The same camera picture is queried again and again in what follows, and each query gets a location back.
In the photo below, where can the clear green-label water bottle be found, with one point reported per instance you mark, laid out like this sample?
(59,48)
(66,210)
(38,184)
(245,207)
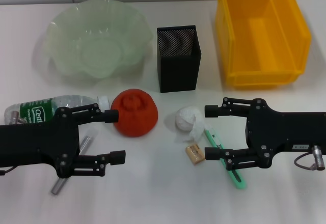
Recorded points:
(33,109)

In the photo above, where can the white paper ball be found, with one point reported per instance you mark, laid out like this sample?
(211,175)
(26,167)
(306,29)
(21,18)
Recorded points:
(184,119)

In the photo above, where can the pale green glass fruit plate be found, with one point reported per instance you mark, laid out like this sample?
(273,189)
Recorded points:
(89,30)

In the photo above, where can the beige eraser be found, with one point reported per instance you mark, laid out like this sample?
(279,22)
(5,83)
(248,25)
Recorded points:
(194,154)

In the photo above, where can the black mesh pen holder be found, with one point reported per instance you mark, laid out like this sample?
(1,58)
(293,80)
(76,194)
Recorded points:
(178,73)

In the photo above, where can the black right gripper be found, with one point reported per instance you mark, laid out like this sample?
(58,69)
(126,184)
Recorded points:
(285,129)

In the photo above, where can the green utility knife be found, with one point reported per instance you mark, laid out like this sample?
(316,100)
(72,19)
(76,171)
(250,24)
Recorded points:
(238,180)

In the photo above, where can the yellow plastic bin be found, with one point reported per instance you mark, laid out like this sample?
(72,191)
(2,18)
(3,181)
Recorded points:
(254,7)

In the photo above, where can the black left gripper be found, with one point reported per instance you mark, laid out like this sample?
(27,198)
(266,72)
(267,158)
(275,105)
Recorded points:
(38,145)

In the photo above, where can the orange knitted fruit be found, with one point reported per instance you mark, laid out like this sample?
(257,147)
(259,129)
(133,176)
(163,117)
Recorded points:
(137,118)

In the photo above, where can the grey metal pen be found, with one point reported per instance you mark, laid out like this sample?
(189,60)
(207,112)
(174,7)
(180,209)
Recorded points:
(86,142)

